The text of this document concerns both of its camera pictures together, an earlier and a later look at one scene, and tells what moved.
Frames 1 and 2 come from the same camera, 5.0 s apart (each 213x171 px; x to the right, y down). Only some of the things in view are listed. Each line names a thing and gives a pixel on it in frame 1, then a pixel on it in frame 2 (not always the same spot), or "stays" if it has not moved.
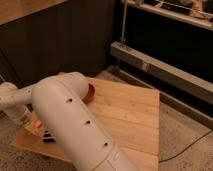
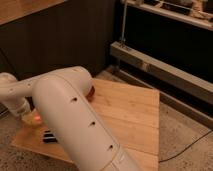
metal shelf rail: (167, 72) stays
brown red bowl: (90, 93) stays
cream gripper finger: (31, 128) to (29, 118)
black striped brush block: (48, 138) stays
